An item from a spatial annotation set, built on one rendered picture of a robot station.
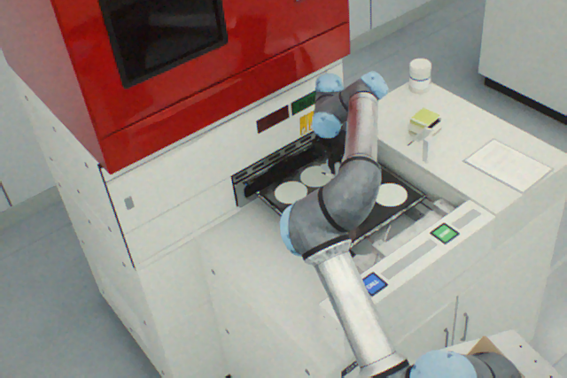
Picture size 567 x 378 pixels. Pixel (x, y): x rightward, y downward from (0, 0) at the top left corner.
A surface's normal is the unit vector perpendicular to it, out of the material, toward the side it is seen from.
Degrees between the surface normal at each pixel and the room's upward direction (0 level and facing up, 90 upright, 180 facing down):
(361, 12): 90
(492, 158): 0
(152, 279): 90
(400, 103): 0
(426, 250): 0
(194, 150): 90
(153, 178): 90
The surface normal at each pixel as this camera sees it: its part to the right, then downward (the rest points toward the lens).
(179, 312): 0.61, 0.47
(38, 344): -0.09, -0.76
